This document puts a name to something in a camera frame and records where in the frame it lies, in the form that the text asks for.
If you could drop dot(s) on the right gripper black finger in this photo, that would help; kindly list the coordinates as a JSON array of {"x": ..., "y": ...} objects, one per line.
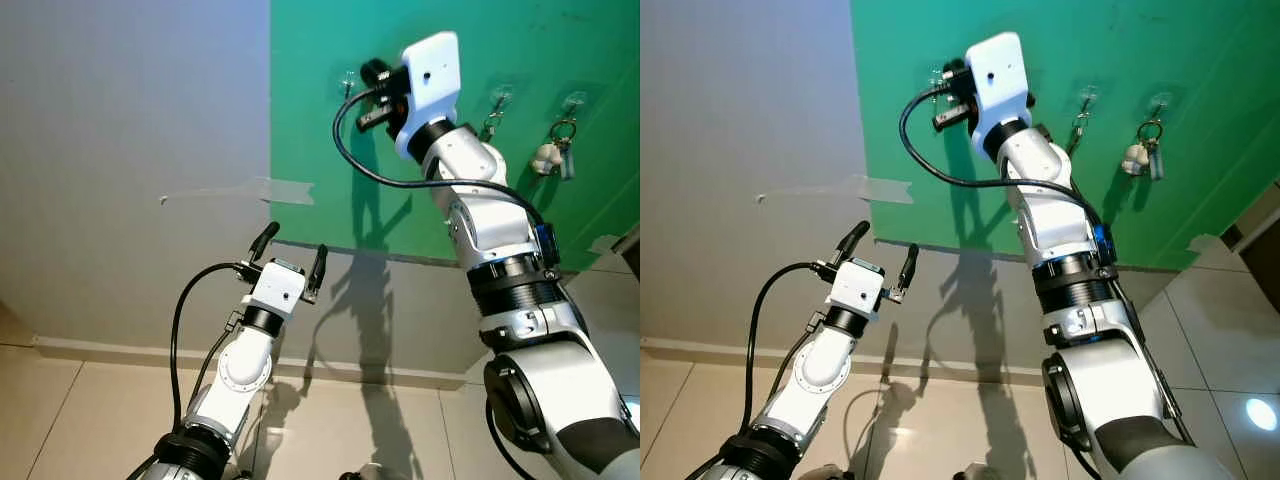
[
  {"x": 375, "y": 70},
  {"x": 954, "y": 70}
]

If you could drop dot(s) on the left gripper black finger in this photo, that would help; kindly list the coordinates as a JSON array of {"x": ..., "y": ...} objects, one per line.
[
  {"x": 852, "y": 240},
  {"x": 908, "y": 268},
  {"x": 318, "y": 268},
  {"x": 263, "y": 240}
]

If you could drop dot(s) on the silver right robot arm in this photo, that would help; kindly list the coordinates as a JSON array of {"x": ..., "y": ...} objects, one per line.
[
  {"x": 480, "y": 220},
  {"x": 1050, "y": 220}
]

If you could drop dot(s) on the long beige masking tape strip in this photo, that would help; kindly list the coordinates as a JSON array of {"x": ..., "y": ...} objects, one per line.
[
  {"x": 240, "y": 190},
  {"x": 840, "y": 188}
]

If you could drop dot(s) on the dark green poster board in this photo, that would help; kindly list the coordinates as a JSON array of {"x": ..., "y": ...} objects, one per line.
[
  {"x": 1200, "y": 40},
  {"x": 320, "y": 30}
]

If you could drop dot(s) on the small black key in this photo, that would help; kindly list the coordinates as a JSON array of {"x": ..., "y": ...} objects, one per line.
[
  {"x": 492, "y": 125},
  {"x": 1078, "y": 125}
]

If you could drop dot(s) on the grey drawer cabinet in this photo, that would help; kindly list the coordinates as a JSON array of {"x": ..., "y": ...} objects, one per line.
[
  {"x": 1258, "y": 230},
  {"x": 632, "y": 250}
]

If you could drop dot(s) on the small clear tape piece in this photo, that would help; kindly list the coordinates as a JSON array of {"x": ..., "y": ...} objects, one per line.
[
  {"x": 603, "y": 243},
  {"x": 1203, "y": 243}
]

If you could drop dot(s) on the clear adhesive wall hook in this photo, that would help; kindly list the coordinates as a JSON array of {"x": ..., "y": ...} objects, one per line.
[
  {"x": 935, "y": 78},
  {"x": 1160, "y": 100},
  {"x": 503, "y": 96},
  {"x": 347, "y": 80},
  {"x": 1088, "y": 97},
  {"x": 575, "y": 100}
]

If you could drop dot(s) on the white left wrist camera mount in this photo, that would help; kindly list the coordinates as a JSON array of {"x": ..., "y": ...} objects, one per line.
[
  {"x": 860, "y": 290},
  {"x": 278, "y": 288}
]

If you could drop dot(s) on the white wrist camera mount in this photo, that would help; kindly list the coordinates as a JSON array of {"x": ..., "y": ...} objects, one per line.
[
  {"x": 1000, "y": 80},
  {"x": 278, "y": 288},
  {"x": 430, "y": 80},
  {"x": 860, "y": 290}
]

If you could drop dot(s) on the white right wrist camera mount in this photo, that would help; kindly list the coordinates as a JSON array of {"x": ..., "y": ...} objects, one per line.
[
  {"x": 430, "y": 80},
  {"x": 1000, "y": 80}
]

